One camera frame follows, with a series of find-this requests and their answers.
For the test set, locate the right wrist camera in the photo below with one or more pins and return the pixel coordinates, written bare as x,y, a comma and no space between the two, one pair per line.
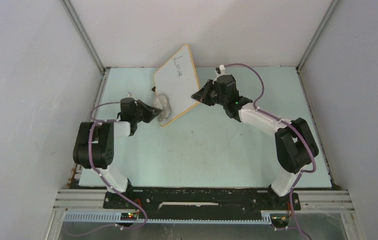
220,70

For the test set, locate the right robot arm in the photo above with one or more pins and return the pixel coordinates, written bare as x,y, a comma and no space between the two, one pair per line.
295,145

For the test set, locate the silver mesh sponge eraser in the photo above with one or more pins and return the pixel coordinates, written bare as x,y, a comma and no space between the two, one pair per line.
161,102

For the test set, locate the slotted cable duct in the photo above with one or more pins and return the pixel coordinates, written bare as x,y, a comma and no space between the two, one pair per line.
129,218

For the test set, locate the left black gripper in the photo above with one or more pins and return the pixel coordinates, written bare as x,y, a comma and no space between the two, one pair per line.
151,112

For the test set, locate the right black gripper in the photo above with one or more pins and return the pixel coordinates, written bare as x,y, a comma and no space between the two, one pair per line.
202,95

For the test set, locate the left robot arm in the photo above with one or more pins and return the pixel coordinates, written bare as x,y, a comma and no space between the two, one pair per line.
94,148

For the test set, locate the wood framed whiteboard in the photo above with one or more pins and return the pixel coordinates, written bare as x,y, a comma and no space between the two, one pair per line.
177,78

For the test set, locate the black metal base rail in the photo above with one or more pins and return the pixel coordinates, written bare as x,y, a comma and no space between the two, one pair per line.
202,203

